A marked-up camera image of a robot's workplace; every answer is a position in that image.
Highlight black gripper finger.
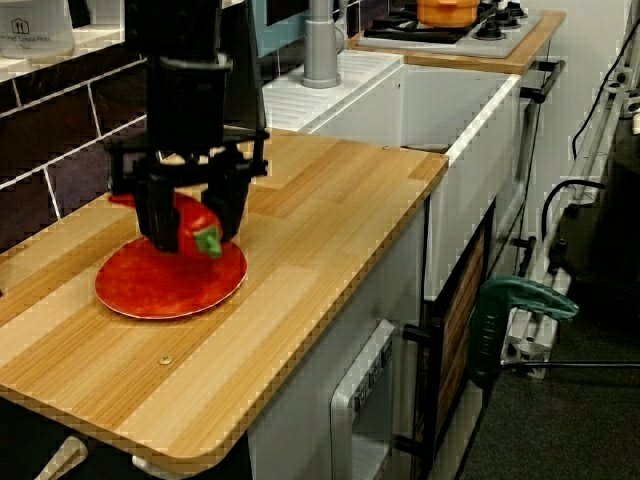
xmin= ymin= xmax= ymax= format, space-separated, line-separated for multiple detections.
xmin=133 ymin=173 xmax=182 ymax=254
xmin=201 ymin=164 xmax=252 ymax=245

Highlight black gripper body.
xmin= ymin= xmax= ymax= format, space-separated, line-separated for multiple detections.
xmin=106 ymin=53 xmax=272 ymax=195

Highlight red toy pepper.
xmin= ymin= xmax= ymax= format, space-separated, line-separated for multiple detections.
xmin=108 ymin=191 xmax=225 ymax=260

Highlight red round plate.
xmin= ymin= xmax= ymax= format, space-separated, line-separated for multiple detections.
xmin=94 ymin=236 xmax=249 ymax=321

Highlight grey toy faucet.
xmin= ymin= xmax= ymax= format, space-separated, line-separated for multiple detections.
xmin=301 ymin=0 xmax=345 ymax=90

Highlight white labelled canister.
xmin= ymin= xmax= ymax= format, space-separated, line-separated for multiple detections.
xmin=0 ymin=0 xmax=76 ymax=61

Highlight silver toy dishwasher door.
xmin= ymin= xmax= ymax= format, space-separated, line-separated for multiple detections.
xmin=328 ymin=319 xmax=397 ymax=480

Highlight white toy sink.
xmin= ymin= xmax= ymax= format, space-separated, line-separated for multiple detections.
xmin=262 ymin=48 xmax=522 ymax=302

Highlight wooden slat cabinet panel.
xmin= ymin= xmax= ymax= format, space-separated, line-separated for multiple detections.
xmin=433 ymin=227 xmax=489 ymax=441

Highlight white table leg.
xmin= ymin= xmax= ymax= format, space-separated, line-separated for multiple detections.
xmin=33 ymin=434 xmax=89 ymax=480

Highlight grey toy stove top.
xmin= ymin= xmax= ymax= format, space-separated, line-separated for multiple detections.
xmin=357 ymin=0 xmax=544 ymax=59

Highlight orange toy pot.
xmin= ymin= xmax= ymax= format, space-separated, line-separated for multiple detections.
xmin=415 ymin=0 xmax=480 ymax=29

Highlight green power tool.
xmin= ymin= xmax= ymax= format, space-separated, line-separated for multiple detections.
xmin=471 ymin=277 xmax=580 ymax=389

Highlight black looped cable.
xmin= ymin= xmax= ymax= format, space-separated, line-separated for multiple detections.
xmin=541 ymin=179 xmax=607 ymax=244

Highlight black oven handle bar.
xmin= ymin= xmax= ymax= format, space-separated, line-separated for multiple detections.
xmin=519 ymin=59 xmax=567 ymax=104

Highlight aluminium frame rails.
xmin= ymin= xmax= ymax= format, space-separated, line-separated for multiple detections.
xmin=499 ymin=59 xmax=640 ymax=379

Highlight black hanging cable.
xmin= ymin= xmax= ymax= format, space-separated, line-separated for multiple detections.
xmin=571 ymin=0 xmax=637 ymax=162

